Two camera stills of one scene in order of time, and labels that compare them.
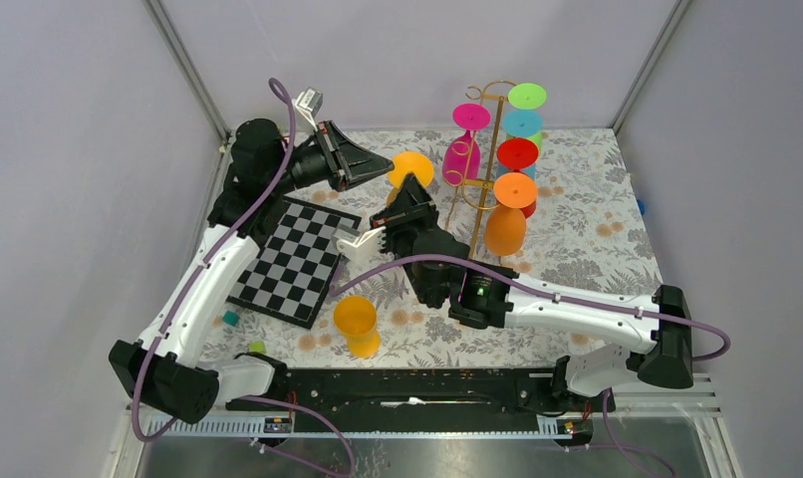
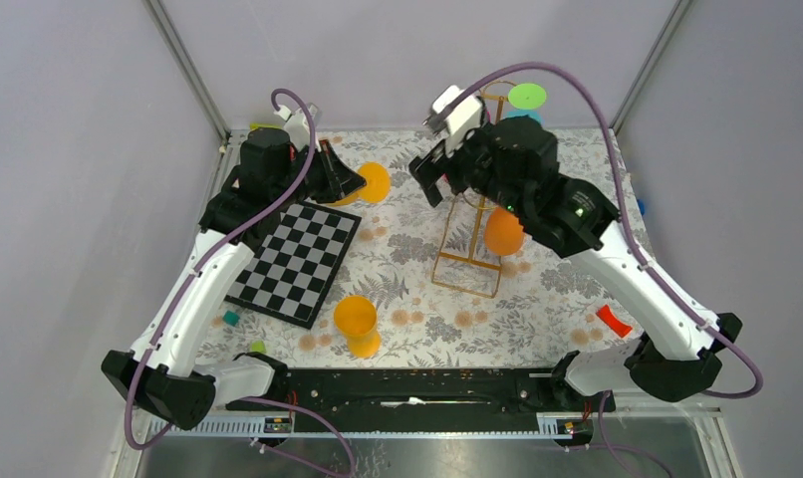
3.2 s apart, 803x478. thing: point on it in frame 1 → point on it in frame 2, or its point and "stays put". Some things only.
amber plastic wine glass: (403, 163) → (378, 185)
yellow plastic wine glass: (356, 317) stays put
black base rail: (422, 399) stays put
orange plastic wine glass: (505, 223) stays put
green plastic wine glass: (527, 97) stays put
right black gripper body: (401, 227) → (469, 165)
